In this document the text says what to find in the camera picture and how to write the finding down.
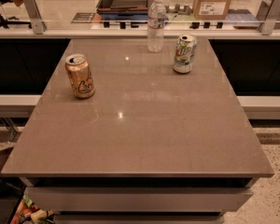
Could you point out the right metal glass bracket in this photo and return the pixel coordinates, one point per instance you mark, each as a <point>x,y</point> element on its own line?
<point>268,24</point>

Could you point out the orange LaCroix can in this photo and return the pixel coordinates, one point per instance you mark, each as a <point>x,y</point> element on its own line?
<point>79,73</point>

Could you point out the metal glass bracket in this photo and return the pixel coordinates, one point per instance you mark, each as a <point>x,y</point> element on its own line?
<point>268,24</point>
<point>38,25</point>

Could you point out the left metal glass bracket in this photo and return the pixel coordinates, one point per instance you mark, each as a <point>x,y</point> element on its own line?
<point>38,25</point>

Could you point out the clear plastic water bottle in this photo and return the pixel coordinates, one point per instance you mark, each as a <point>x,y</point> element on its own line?
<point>155,26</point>

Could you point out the colourful snack bag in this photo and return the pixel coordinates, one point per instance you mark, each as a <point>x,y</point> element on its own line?
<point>29,212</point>

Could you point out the brown cardboard box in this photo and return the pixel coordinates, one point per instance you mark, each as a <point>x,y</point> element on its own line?
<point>211,9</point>

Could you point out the grey drawer cabinet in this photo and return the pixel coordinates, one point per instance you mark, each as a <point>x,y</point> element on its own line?
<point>77,205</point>

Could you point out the grey open tray box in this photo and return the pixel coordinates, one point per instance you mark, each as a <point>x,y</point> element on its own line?
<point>122,5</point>

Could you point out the white green 7up can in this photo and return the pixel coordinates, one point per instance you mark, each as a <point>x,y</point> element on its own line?
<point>184,53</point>

